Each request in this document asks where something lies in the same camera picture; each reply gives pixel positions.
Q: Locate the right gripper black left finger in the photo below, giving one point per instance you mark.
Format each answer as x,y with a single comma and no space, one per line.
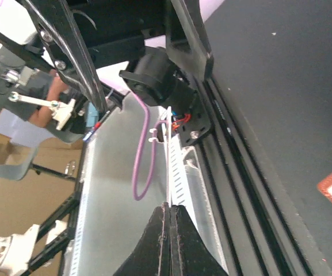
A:
151,255

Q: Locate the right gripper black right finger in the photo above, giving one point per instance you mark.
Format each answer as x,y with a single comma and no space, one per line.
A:
188,253

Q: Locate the pink white numbered card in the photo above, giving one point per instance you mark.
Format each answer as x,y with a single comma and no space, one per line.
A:
168,160

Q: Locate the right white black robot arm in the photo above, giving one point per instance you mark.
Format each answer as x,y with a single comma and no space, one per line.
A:
163,41

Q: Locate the person in grey shirt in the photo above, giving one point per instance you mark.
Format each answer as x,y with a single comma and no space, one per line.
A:
40,98

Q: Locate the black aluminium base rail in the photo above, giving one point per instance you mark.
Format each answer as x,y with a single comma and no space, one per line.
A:
260,230

